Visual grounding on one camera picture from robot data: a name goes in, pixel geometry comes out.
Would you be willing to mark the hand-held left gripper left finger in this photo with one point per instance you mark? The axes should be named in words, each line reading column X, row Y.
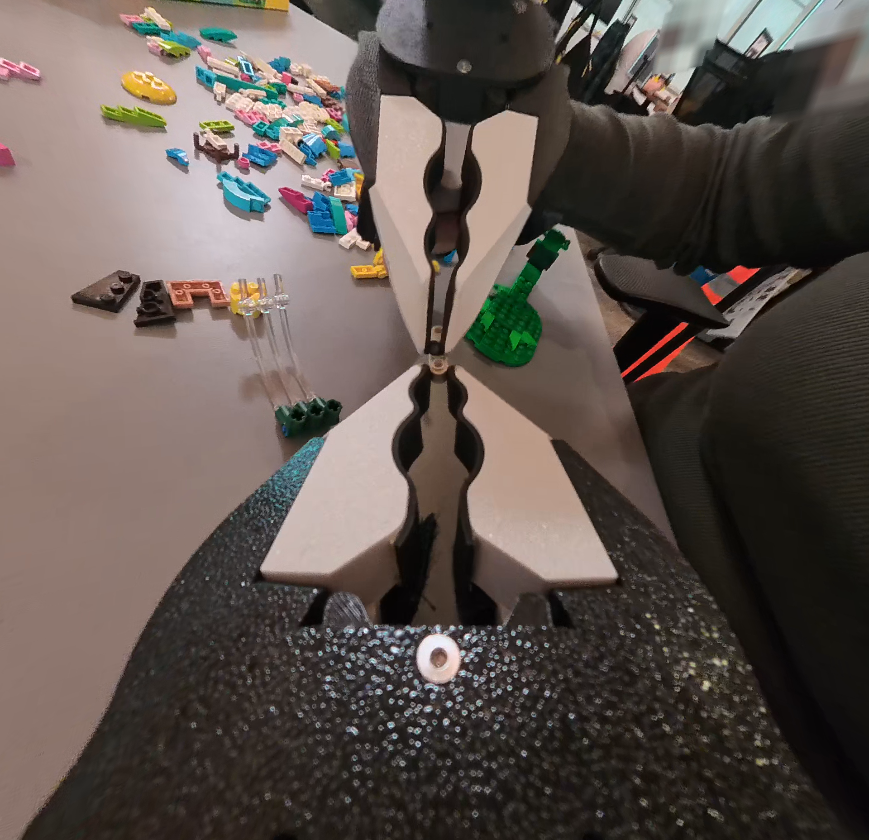
column 346, row 507

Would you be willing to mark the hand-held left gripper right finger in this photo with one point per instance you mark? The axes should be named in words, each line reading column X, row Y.
column 529, row 507

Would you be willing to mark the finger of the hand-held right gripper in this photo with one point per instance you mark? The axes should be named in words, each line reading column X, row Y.
column 499, row 195
column 400, row 188

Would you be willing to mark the white three-hole toy beam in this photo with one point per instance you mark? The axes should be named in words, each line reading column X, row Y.
column 438, row 365

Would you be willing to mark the person's right forearm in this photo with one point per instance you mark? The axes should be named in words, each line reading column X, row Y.
column 679, row 175

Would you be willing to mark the grey desk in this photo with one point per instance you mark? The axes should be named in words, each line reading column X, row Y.
column 136, row 446

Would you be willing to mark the yellow toy plate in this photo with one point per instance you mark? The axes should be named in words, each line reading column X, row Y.
column 370, row 271

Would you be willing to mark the clear rods on green base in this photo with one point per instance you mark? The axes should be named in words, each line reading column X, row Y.
column 305, row 413

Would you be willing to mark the green toy plant build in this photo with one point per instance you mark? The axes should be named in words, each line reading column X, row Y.
column 506, row 327

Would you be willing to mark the pile of colourful toy bricks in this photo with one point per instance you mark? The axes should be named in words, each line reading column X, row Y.
column 285, row 107

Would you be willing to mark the blue curved toy piece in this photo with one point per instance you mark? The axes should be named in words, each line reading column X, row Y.
column 241, row 193

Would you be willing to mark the yellow toy brick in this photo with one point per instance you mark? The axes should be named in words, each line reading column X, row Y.
column 244, row 298

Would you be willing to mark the salmon toy plate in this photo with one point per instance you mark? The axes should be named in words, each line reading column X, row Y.
column 197, row 289

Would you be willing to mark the person's leg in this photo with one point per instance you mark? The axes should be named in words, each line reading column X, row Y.
column 781, row 514

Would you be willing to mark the yellow round toy dish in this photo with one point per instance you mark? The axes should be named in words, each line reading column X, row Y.
column 148, row 88

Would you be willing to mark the black wedge plate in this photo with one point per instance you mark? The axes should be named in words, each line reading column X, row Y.
column 153, row 305

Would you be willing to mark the lime green toy wedge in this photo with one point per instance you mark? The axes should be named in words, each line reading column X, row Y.
column 132, row 115

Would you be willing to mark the dark brown wedge plate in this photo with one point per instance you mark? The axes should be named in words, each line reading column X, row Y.
column 108, row 291

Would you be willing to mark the pink toy slope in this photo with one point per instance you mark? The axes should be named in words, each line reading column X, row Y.
column 5, row 157

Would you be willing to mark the pink toy plate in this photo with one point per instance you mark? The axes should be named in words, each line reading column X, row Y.
column 20, row 70

